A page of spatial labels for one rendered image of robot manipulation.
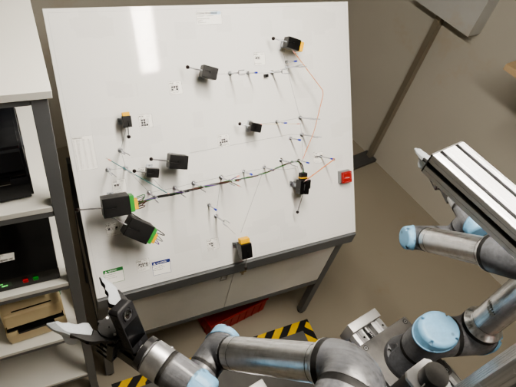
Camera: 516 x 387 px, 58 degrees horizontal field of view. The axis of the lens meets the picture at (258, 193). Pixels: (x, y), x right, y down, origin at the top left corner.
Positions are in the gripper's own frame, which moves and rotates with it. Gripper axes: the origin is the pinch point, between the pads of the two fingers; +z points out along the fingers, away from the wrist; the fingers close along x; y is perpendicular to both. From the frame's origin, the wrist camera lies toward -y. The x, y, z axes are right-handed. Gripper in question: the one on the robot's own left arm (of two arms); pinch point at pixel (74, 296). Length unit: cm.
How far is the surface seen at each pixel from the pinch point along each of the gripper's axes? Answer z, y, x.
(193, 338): 4, 147, 93
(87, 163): 47, 23, 54
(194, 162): 22, 24, 84
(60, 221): 28.4, 15.7, 23.7
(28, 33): 45, -32, 31
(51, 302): 40, 73, 30
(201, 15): 42, -22, 104
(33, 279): 37, 46, 20
